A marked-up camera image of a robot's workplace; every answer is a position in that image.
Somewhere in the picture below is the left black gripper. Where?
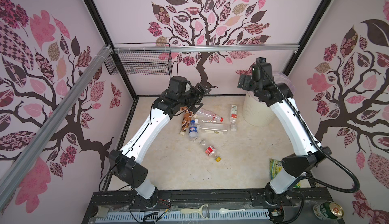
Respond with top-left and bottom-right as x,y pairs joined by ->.
177,82 -> 210,113

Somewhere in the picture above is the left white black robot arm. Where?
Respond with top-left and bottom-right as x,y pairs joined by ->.
108,76 -> 211,200

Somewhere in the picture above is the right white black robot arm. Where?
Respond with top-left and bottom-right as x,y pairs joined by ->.
238,58 -> 332,205

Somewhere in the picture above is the cream trash bin purple liner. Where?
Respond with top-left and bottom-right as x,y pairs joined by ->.
242,72 -> 295,127

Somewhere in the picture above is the clear bottle red cap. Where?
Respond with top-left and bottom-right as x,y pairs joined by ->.
194,108 -> 224,123

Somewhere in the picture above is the clear rectangular green label bottle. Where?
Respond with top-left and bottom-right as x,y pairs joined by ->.
195,119 -> 228,135

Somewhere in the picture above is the blue cap small water bottle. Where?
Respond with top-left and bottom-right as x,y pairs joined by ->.
188,120 -> 199,141

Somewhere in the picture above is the clear crushed bottle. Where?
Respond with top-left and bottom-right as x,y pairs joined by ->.
199,139 -> 208,147

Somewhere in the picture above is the white red label bottle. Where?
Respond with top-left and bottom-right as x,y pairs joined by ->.
230,105 -> 238,132

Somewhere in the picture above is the red label yellow cap bottle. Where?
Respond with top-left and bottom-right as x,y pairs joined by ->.
204,144 -> 221,162

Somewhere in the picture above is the green snack packet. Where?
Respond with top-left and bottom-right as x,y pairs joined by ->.
269,158 -> 283,180

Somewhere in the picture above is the cream vegetable peeler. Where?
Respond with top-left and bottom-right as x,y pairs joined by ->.
180,204 -> 209,220

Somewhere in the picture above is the white plastic spoon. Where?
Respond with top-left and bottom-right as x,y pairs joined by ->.
219,208 -> 246,215

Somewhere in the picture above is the green beverage can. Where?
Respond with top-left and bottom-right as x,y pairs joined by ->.
313,201 -> 344,220

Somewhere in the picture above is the aluminium frame bar back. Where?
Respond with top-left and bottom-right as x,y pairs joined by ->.
114,44 -> 300,53

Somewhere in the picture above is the aluminium frame bar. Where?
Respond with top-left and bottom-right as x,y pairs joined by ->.
114,44 -> 300,53
1,45 -> 112,208

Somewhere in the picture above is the black wire wall basket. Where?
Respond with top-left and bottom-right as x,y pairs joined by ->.
104,42 -> 173,76

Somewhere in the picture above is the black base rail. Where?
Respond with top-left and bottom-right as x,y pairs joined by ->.
88,187 -> 333,209

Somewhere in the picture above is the white slotted cable duct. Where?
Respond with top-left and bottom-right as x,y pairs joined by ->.
92,209 -> 270,224

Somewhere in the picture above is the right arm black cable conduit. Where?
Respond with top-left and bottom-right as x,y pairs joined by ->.
256,57 -> 361,194

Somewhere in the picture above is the aluminium frame bar left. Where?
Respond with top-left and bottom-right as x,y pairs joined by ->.
1,45 -> 112,208

